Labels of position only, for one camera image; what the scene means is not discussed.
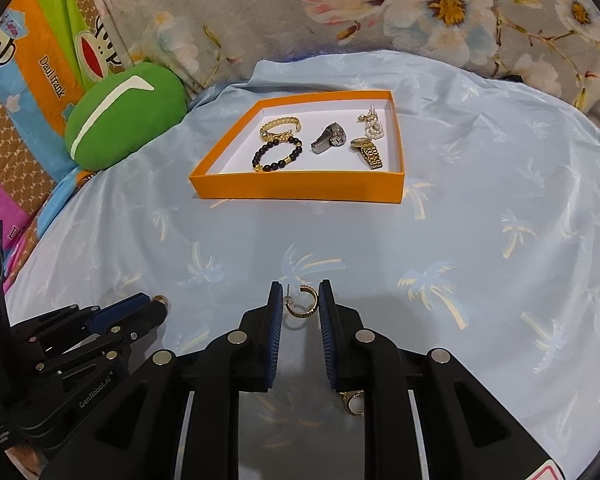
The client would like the gold chain bangle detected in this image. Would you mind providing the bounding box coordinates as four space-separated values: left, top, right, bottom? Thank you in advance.
258 116 301 142

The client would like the grey floral blanket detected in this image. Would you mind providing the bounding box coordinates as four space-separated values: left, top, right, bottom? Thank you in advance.
80 0 600 133

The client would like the orange cardboard box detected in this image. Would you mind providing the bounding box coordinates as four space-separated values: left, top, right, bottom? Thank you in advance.
189 89 406 205

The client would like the green round cushion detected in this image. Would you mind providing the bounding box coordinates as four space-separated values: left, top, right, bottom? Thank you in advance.
64 62 189 172

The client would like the colourful cartoon printed blanket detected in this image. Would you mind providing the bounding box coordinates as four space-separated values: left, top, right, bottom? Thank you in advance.
0 0 141 271

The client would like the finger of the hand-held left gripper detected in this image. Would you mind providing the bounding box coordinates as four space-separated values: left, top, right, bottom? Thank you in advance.
32 302 170 376
10 292 153 345

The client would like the pearl necklace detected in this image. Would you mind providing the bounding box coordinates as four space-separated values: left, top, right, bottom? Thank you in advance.
357 104 386 140

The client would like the black bead bracelet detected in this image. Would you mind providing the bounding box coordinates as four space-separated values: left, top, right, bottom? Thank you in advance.
251 136 304 172

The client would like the light blue palm-print sheet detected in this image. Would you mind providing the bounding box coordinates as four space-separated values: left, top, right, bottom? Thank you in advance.
5 50 600 480

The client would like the silver wristwatch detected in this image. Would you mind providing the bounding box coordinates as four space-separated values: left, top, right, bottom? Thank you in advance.
309 121 350 153

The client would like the gold wristwatch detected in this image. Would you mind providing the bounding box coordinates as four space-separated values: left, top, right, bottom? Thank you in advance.
349 137 384 170

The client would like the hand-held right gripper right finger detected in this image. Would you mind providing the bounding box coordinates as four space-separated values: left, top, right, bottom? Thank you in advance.
318 280 568 480

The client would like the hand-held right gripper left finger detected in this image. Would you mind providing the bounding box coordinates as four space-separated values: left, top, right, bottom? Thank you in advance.
40 281 285 480

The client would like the thin gold hoop earring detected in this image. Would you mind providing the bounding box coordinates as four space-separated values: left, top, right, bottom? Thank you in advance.
282 283 320 319

